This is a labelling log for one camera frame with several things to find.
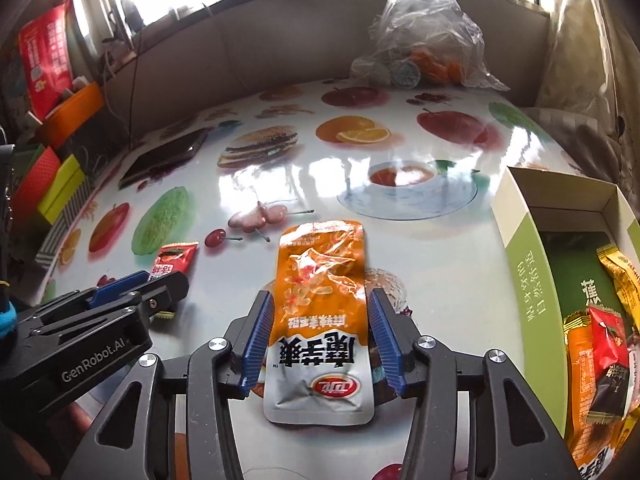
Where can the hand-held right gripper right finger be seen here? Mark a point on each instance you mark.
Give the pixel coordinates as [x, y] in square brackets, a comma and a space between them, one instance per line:
[387, 345]

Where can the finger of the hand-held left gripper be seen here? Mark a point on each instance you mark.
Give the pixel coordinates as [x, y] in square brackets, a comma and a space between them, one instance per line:
[117, 287]
[167, 295]

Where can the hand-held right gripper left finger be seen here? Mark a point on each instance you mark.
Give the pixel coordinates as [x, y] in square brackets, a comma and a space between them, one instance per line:
[255, 345]

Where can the red small snack packet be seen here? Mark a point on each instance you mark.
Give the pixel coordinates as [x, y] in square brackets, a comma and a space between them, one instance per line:
[175, 260]
[607, 332]

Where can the orange silver snack pouch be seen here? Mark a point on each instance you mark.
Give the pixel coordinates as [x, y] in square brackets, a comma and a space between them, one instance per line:
[580, 385]
[320, 310]

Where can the green white cardboard box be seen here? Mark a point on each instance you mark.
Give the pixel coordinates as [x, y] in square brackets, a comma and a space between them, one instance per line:
[530, 285]

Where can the dark brown snack packet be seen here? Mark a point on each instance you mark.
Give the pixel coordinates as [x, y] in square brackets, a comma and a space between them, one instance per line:
[607, 390]

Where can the person's left hand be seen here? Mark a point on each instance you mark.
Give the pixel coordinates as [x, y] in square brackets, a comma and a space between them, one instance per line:
[77, 417]

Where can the black white striped box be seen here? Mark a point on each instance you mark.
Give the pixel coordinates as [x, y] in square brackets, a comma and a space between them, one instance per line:
[67, 220]

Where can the blue fuzzy cloth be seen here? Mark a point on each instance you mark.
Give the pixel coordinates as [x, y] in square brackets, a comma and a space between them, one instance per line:
[7, 322]

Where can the printed food tablecloth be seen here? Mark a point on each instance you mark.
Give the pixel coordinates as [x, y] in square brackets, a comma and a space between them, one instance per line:
[450, 270]

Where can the yellow-green box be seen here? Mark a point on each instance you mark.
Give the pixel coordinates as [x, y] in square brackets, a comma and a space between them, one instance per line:
[62, 187]

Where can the red textured box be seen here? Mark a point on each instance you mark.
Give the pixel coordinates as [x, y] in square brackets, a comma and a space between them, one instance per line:
[37, 180]

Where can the black smartphone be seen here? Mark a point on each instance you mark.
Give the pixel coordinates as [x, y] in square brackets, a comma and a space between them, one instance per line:
[165, 155]

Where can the orange box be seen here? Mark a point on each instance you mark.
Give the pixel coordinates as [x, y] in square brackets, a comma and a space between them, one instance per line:
[75, 112]

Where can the white charger plug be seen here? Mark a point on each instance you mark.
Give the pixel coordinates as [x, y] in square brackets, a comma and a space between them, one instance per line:
[117, 57]

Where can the red snack bag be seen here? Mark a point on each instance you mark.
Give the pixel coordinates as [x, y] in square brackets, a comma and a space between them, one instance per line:
[47, 55]

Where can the round foil-lid cup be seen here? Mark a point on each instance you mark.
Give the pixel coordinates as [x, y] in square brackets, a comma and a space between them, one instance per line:
[406, 72]

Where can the grey cloth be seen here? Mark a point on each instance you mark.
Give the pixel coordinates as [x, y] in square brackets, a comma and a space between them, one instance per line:
[575, 135]

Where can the orange packet in bag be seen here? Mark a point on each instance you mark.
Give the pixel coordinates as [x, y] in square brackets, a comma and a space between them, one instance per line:
[435, 65]

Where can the clear plastic bag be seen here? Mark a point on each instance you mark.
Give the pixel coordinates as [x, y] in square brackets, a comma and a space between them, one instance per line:
[430, 15]

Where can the cream patterned curtain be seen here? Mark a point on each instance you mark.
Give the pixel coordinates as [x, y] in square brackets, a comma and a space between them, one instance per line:
[590, 60]

